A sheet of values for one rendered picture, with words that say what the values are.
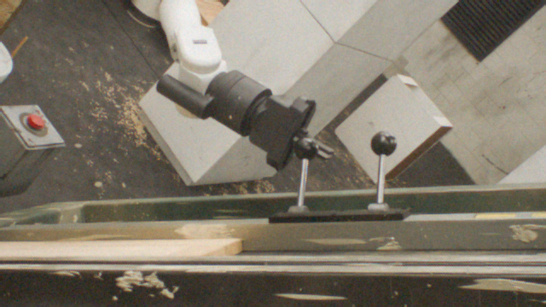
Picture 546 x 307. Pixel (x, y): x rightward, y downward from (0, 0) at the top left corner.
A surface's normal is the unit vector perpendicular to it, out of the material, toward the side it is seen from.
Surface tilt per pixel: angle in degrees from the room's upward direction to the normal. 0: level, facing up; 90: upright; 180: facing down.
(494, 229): 90
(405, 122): 90
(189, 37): 34
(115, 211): 90
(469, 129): 90
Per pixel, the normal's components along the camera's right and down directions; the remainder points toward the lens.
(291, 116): -0.41, 0.09
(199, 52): 0.18, -0.72
